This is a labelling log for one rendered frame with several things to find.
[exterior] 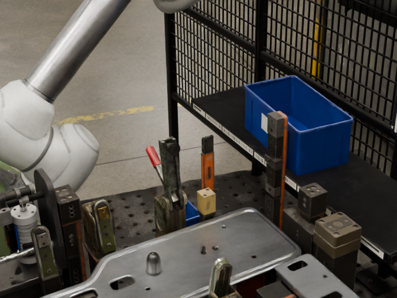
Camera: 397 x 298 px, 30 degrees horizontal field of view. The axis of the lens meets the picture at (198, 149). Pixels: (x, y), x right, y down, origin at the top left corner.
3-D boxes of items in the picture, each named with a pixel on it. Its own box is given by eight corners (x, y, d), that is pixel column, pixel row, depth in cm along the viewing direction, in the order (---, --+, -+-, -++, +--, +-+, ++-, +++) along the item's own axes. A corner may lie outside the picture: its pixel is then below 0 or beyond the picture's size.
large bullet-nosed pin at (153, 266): (150, 282, 161) (149, 258, 158) (145, 274, 164) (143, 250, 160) (163, 278, 163) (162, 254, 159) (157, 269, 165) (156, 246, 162)
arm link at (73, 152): (67, 215, 216) (117, 162, 212) (17, 187, 206) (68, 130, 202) (58, 185, 229) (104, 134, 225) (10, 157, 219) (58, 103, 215)
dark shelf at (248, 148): (389, 266, 162) (390, 255, 161) (189, 107, 230) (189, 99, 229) (461, 235, 171) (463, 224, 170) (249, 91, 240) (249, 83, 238)
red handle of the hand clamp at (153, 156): (168, 203, 173) (142, 146, 179) (166, 207, 175) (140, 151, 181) (184, 198, 175) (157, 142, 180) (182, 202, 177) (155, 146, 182)
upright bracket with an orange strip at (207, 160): (205, 301, 197) (203, 138, 172) (202, 298, 198) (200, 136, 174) (215, 298, 199) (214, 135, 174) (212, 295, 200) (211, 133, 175)
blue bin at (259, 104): (296, 177, 189) (299, 132, 182) (242, 126, 213) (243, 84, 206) (351, 162, 194) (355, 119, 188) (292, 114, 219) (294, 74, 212)
